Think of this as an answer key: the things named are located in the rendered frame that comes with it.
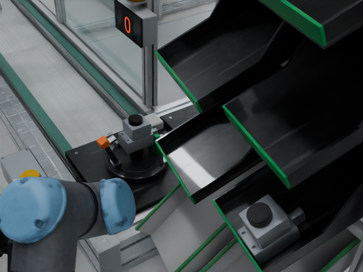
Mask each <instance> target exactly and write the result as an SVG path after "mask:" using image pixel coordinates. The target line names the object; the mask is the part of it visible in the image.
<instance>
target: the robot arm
mask: <svg viewBox="0 0 363 272"><path fill-rule="evenodd" d="M135 216H136V205H135V199H134V196H133V193H132V190H131V188H130V187H129V185H128V184H127V183H126V182H125V181H124V180H122V179H120V178H113V179H108V180H105V179H102V180H101V181H99V182H93V183H86V182H79V181H66V180H58V179H55V178H52V177H49V176H43V177H33V176H27V177H24V178H19V179H17V180H15V181H13V182H12V183H10V184H9V185H8V186H7V187H6V188H5V189H4V191H3V192H2V193H1V195H0V257H2V255H3V254H7V255H8V272H75V266H76V254H77V241H78V240H83V239H88V238H92V237H97V236H102V235H107V234H109V235H113V234H114V233H116V232H121V231H124V230H127V229H129V228H130V227H131V226H132V224H133V222H134V220H135Z"/></svg>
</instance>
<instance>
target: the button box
mask: <svg viewBox="0 0 363 272"><path fill-rule="evenodd" d="M0 163H1V167H2V171H3V174H4V177H5V179H6V181H7V183H8V184H10V183H12V182H13V181H15V180H17V179H19V178H20V175H21V174H22V173H23V172H24V171H27V170H30V169H33V170H36V171H38V172H39V176H40V177H43V176H47V175H46V174H45V172H44V171H43V169H42V168H41V166H40V164H39V163H38V161H37V160H36V158H35V157H34V155H33V154H32V152H31V151H30V149H29V148H26V149H23V150H21V151H18V152H15V153H12V154H9V155H6V156H4V157H1V158H0Z"/></svg>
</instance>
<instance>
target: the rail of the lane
mask: <svg viewBox="0 0 363 272"><path fill-rule="evenodd" d="M0 122H1V123H2V125H3V127H4V128H5V130H6V131H7V133H8V135H9V136H10V138H11V140H12V141H13V142H14V144H15V146H16V147H17V149H18V150H19V151H21V150H23V149H26V148H29V149H30V151H31V152H32V154H33V155H34V157H35V158H36V160H37V161H38V163H39V164H40V166H41V168H42V169H43V171H44V172H45V174H46V175H47V176H49V177H52V178H55V179H58V180H66V181H79V182H83V180H82V179H81V178H80V177H77V178H76V180H75V179H74V178H73V176H72V175H71V173H70V172H69V171H68V169H67V168H66V167H65V165H64V164H63V162H62V161H61V159H60V158H59V156H58V155H57V154H56V152H55V151H54V150H53V148H52V147H51V145H50V144H49V142H48V141H47V140H46V138H45V137H44V135H43V134H42V132H41V131H40V130H39V128H38V127H37V125H36V124H35V123H34V121H33V120H32V119H31V117H30V116H29V114H28V113H27V111H26V110H25V108H24V107H23V106H22V104H21V103H20V102H19V100H18V99H17V97H16V96H15V94H14V93H13V92H12V90H11V89H10V87H9V86H8V84H7V83H6V82H5V80H4V79H3V77H2V76H1V75H0ZM77 245H78V247H79V248H80V250H81V252H82V253H83V255H84V256H85V258H86V260H87V261H88V263H89V265H90V266H91V268H92V269H93V271H94V272H122V263H121V254H120V243H119V241H118V240H117V238H116V237H115V236H114V234H113V235H109V234H107V235H102V236H97V237H92V238H88V239H83V240H78V241H77Z"/></svg>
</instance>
